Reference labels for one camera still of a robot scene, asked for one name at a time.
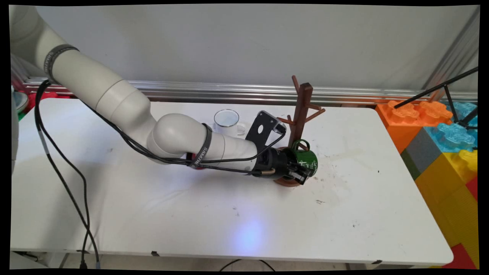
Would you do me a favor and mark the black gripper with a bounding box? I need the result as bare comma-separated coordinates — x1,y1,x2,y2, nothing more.
253,147,312,186

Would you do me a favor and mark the green enamel mug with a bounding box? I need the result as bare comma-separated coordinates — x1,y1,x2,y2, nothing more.
283,139,319,178

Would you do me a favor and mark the brown wooden mug tree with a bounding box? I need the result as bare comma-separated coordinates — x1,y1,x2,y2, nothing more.
273,75,326,187

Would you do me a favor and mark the white enamel mug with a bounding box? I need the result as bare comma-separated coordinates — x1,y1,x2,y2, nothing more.
213,109,247,138

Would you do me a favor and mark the orange giant toy brick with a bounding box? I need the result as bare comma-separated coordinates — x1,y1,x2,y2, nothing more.
375,100,453,153

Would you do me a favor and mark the red enamel cup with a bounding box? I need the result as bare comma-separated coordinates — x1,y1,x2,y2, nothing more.
186,152,207,170

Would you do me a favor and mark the grey giant toy brick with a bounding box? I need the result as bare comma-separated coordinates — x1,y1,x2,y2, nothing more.
400,128,444,180

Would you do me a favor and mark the large yellow toy brick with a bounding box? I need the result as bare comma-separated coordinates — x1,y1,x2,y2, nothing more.
415,153,480,268

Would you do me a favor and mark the large blue toy brick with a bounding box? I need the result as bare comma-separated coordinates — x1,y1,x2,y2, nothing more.
424,123,478,153

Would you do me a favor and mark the black tripod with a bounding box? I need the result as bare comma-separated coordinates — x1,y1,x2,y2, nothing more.
393,67,479,130

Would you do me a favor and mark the small yellow studded brick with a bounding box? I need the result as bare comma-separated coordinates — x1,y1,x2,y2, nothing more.
443,150,478,184

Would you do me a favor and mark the small blue toy brick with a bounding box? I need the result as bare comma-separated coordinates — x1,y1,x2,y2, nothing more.
445,101,478,126

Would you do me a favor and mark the large red toy brick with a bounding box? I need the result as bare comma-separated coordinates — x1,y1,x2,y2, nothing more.
443,244,476,270

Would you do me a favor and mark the pale blue plate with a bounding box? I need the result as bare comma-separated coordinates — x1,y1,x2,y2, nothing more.
13,92,29,114

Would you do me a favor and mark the black gripper cable brass plug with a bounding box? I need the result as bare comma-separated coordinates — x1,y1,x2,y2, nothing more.
34,79,276,270

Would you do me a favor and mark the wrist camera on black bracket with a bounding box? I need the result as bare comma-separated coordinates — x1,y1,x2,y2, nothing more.
245,110,287,150

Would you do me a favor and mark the black camera cable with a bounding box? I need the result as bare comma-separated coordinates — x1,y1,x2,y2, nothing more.
34,79,286,270

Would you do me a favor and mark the horizontal aluminium rail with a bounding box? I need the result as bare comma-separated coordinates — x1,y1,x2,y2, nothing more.
23,78,478,106

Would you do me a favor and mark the grey printed velcro strap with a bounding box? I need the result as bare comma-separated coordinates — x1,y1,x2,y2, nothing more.
188,123,213,169

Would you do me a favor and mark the black cable under table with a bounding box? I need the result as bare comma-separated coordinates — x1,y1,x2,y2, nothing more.
219,259,276,272

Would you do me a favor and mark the slanted aluminium frame post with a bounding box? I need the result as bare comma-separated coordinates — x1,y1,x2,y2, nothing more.
422,8,480,92

